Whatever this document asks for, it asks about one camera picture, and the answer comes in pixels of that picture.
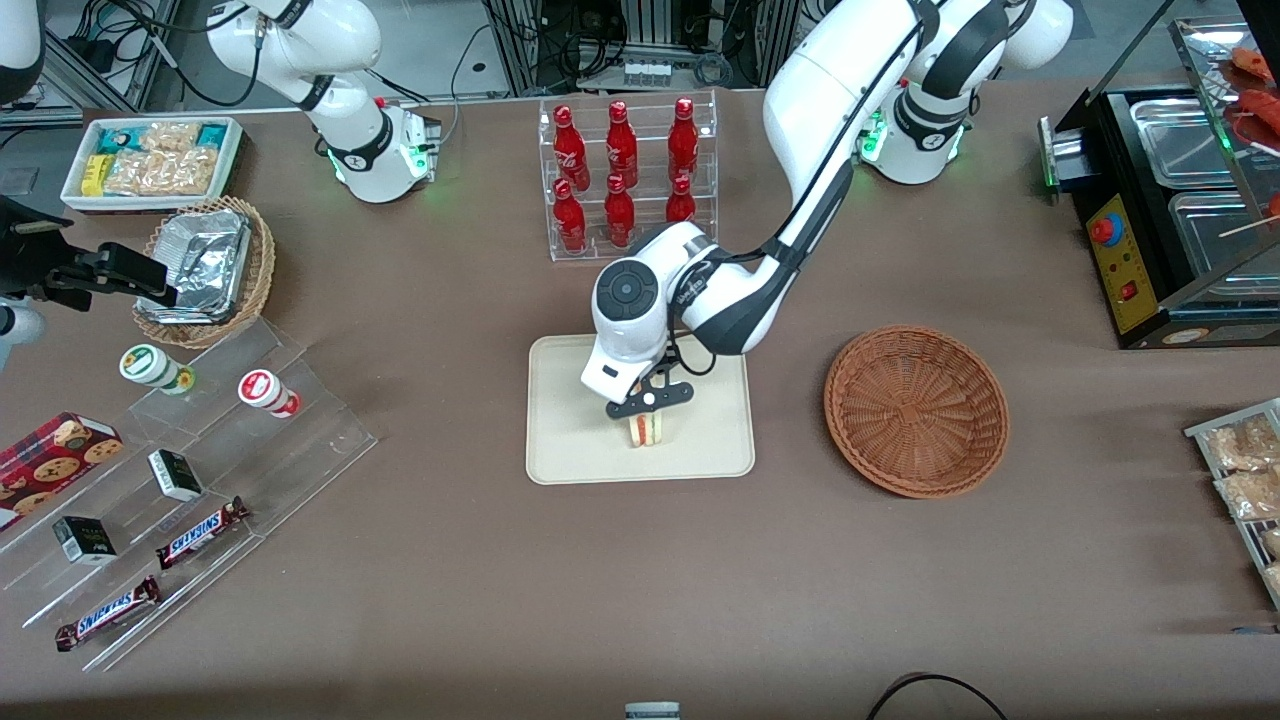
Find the tan wicker basket with foil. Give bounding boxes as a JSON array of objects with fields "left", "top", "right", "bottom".
[{"left": 132, "top": 195, "right": 277, "bottom": 350}]

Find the black floor cable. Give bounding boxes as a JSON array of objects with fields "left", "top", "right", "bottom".
[{"left": 865, "top": 672, "right": 1011, "bottom": 720}]

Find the green lid white cup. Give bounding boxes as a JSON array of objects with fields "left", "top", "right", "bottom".
[{"left": 118, "top": 343, "right": 197, "bottom": 397}]

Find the grey wire snack rack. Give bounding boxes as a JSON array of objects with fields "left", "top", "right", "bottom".
[{"left": 1184, "top": 397, "right": 1280, "bottom": 612}]

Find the cream rectangular tray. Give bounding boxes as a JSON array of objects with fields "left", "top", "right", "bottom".
[{"left": 526, "top": 333, "right": 757, "bottom": 487}]

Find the clear acrylic bottle rack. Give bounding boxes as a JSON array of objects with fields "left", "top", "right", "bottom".
[{"left": 538, "top": 89, "right": 720, "bottom": 264}]

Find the snickers bar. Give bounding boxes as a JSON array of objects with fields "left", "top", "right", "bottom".
[
  {"left": 155, "top": 496, "right": 252, "bottom": 572},
  {"left": 54, "top": 575, "right": 164, "bottom": 653}
]

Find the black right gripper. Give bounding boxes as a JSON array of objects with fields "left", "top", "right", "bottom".
[{"left": 0, "top": 197, "right": 181, "bottom": 312}]

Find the brown empty-weave wicker basket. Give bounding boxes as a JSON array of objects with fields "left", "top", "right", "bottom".
[{"left": 824, "top": 325, "right": 1010, "bottom": 500}]

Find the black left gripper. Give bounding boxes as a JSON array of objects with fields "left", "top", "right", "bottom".
[{"left": 606, "top": 374, "right": 697, "bottom": 433}]

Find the large clear rice cracker bag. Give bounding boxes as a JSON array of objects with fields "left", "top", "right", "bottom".
[{"left": 103, "top": 148, "right": 219, "bottom": 198}]

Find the black hot dog warmer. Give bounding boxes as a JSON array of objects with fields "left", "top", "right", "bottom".
[{"left": 1038, "top": 14, "right": 1280, "bottom": 351}]

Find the red cookie box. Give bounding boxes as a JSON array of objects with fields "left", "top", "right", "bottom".
[{"left": 0, "top": 411, "right": 126, "bottom": 532}]

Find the aluminium frame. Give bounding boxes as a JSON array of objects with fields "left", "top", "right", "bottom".
[{"left": 482, "top": 0, "right": 803, "bottom": 97}]

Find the red lid white cup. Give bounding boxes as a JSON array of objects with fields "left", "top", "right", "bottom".
[{"left": 237, "top": 368, "right": 302, "bottom": 420}]

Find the aluminium foil container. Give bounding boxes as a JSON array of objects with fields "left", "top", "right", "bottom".
[{"left": 138, "top": 209, "right": 253, "bottom": 325}]

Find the small clear rice cracker bag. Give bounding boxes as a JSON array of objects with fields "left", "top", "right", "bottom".
[{"left": 140, "top": 120, "right": 203, "bottom": 153}]

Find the small black box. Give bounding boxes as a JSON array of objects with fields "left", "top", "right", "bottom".
[
  {"left": 147, "top": 448, "right": 205, "bottom": 503},
  {"left": 51, "top": 515, "right": 119, "bottom": 567}
]

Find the clear acrylic stepped display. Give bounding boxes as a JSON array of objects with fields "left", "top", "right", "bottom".
[{"left": 0, "top": 317, "right": 380, "bottom": 674}]

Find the white snack bin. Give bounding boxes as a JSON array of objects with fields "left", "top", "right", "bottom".
[{"left": 60, "top": 115, "right": 247, "bottom": 215}]

